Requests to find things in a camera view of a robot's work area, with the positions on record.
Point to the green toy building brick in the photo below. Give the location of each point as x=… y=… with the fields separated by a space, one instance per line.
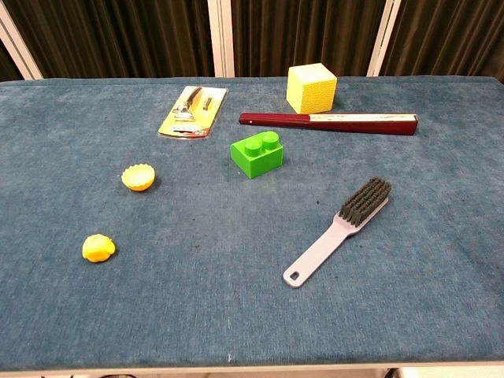
x=258 y=157

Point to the small yellow toy piece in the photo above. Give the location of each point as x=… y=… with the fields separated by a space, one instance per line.
x=96 y=249

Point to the blue fabric table cover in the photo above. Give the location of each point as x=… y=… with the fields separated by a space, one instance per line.
x=220 y=275

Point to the lilac brush with dark bristles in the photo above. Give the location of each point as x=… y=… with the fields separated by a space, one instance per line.
x=334 y=236

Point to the razor in yellow blister pack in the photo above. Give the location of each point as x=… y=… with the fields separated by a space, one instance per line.
x=191 y=114

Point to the yellow foam cube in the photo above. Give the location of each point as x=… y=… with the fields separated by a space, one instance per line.
x=309 y=92

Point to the yellow fluted cupcake mould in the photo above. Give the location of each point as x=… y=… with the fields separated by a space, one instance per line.
x=138 y=179

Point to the dark red folded hand fan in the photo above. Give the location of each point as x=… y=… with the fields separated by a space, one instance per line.
x=354 y=125

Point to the dark pleated curtain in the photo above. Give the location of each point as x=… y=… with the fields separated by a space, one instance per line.
x=118 y=35

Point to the white frame post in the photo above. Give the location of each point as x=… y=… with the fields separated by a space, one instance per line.
x=17 y=43
x=220 y=37
x=384 y=37

